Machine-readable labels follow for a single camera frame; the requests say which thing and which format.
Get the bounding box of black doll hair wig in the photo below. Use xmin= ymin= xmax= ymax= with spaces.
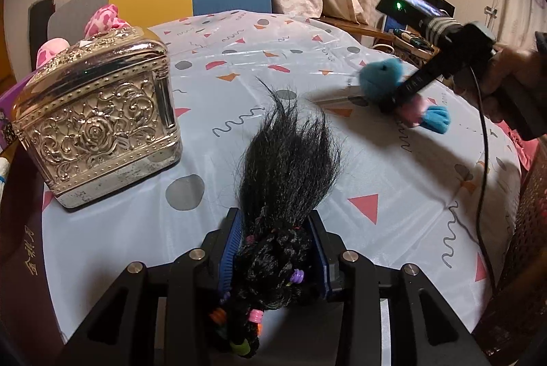
xmin=215 ymin=92 xmax=341 ymax=358

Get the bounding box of small blue plush toy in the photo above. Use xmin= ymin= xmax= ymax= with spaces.
xmin=358 ymin=58 xmax=452 ymax=135

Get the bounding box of person right hand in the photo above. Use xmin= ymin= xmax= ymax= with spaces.
xmin=452 ymin=48 xmax=546 ymax=123

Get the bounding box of wooden side table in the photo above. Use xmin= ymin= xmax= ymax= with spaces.
xmin=319 ymin=16 xmax=439 ymax=60

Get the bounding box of patterned white tablecloth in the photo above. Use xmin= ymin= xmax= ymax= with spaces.
xmin=43 ymin=11 xmax=521 ymax=337

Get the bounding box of ornate silver tissue box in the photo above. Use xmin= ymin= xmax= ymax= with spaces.
xmin=11 ymin=26 xmax=183 ymax=209

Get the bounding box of gold tray box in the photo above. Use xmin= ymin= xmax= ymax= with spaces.
xmin=1 ymin=144 xmax=63 ymax=364

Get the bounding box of purple cardboard box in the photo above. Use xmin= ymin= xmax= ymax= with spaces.
xmin=0 ymin=72 xmax=34 ymax=150

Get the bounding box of pink spotted plush toy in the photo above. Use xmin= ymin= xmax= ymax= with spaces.
xmin=36 ymin=4 xmax=129 ymax=68

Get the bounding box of rolled black mat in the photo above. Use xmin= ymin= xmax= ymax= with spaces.
xmin=28 ymin=0 xmax=56 ymax=71

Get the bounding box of black cable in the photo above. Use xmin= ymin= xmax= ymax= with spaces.
xmin=468 ymin=66 xmax=499 ymax=294

